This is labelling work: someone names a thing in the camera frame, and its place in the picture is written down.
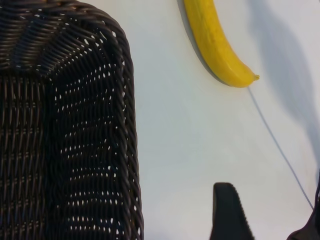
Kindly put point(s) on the dark brown wicker basket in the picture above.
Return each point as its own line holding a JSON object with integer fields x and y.
{"x": 50, "y": 150}

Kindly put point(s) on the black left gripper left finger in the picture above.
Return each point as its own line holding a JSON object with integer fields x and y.
{"x": 228, "y": 215}

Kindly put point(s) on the yellow banana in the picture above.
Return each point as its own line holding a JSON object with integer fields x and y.
{"x": 215, "y": 45}

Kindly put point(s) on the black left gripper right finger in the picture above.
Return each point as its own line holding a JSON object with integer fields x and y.
{"x": 312, "y": 230}

